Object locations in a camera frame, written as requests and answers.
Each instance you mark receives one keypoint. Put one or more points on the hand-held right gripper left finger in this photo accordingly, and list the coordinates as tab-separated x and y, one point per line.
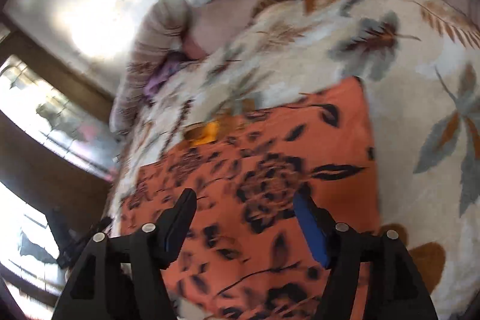
174	230

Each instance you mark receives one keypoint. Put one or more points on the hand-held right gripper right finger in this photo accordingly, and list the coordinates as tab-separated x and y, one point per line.
311	226

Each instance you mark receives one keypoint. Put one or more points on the orange floral blouse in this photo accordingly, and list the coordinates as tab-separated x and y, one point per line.
262	155

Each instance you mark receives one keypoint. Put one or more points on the dark object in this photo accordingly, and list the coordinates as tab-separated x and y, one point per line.
63	237

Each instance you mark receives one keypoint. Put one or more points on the stained glass door panel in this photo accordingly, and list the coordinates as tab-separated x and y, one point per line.
22	230
48	117

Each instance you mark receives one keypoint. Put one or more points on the purple cloth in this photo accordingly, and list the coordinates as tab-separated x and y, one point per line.
165	76

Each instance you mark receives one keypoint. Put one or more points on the leaf-printed quilt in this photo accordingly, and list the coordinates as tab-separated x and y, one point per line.
405	80

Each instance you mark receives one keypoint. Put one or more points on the striped floral bolster pillow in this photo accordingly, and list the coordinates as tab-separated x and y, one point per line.
157	39

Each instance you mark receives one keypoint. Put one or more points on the brown wooden door frame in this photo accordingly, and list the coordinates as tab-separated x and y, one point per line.
56	67

